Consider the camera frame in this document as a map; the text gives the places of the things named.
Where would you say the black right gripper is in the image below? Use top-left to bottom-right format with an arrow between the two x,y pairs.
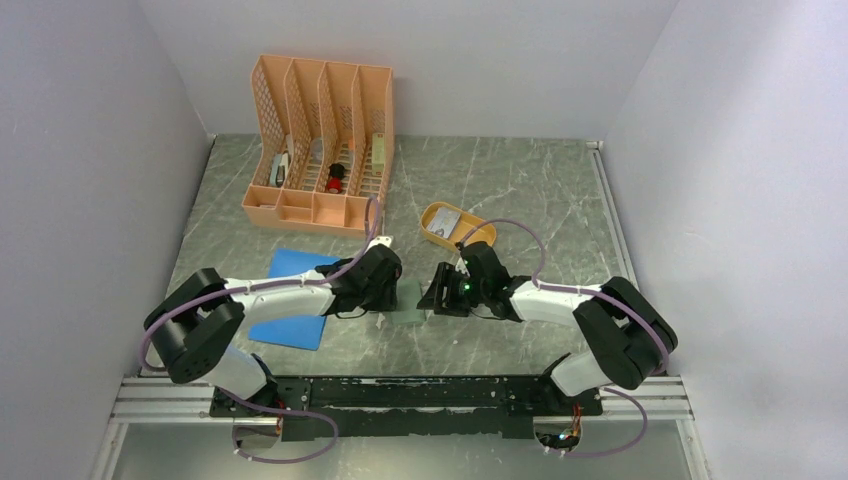
417,261 -> 489,317

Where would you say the yellow oval tray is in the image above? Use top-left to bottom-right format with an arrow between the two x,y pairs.
419,202 -> 497,252

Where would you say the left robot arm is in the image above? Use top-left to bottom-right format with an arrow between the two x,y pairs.
140,244 -> 402,416

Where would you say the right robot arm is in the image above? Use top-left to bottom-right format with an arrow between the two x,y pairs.
417,242 -> 679,414

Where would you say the silver VIP card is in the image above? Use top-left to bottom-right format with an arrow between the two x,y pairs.
426,206 -> 461,239

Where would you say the blue notebook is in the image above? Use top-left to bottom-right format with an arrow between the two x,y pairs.
247,248 -> 339,351

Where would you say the red black small bottle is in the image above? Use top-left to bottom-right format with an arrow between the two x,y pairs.
325,163 -> 346,194

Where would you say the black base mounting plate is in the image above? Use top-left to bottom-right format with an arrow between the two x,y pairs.
201,359 -> 603,442

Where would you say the pale green eraser block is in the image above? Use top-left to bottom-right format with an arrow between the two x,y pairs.
371,133 -> 386,177

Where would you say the white grey utility knife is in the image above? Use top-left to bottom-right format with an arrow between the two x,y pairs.
269,150 -> 290,188

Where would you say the orange plastic file organizer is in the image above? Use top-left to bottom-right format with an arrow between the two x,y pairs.
242,54 -> 395,237

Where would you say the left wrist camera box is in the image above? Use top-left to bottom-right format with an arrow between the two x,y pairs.
368,235 -> 394,249

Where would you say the aluminium table edge rail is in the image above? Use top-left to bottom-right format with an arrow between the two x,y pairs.
585,140 -> 639,287

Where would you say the aluminium front frame rail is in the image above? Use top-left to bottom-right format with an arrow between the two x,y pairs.
91,376 -> 713,479

